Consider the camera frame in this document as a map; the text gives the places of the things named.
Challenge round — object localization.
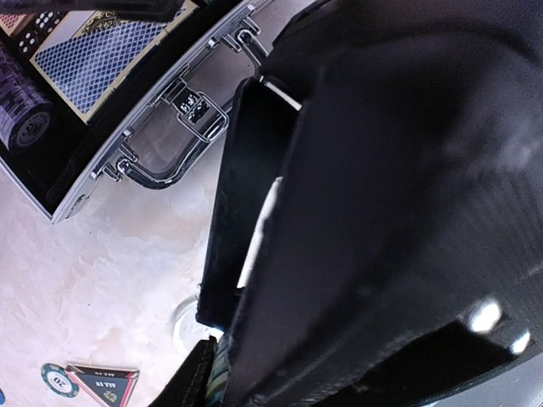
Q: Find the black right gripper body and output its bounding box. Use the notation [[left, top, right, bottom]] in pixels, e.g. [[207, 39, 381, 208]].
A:
[[224, 1, 542, 406]]

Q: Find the left poker chip row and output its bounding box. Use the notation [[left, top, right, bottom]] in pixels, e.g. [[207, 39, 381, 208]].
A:
[[1, 43, 53, 154]]

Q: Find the aluminium poker case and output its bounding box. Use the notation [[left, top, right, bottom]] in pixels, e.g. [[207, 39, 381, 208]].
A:
[[1, 1, 302, 224]]

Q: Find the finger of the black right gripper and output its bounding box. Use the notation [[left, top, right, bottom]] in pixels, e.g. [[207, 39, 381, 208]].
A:
[[197, 79, 298, 332]]

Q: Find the green chip stack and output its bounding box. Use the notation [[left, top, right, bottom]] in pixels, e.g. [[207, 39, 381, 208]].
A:
[[204, 333, 231, 407]]

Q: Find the blue playing card deck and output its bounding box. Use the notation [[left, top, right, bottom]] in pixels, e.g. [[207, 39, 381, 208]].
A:
[[31, 1, 198, 123]]

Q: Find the red dice row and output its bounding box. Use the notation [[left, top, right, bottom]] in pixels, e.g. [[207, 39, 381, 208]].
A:
[[14, 11, 66, 59]]

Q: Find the black triangular dealer button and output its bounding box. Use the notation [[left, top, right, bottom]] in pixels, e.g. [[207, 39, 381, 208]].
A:
[[64, 364, 140, 407]]

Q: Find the red playing card deck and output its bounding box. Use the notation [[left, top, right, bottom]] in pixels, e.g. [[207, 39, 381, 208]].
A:
[[0, 14, 35, 36]]

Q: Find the clear round plastic lid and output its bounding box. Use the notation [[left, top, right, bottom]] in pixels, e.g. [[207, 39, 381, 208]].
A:
[[171, 295, 223, 355]]

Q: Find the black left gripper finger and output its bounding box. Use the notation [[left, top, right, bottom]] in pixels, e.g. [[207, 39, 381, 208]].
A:
[[149, 337, 217, 407]]

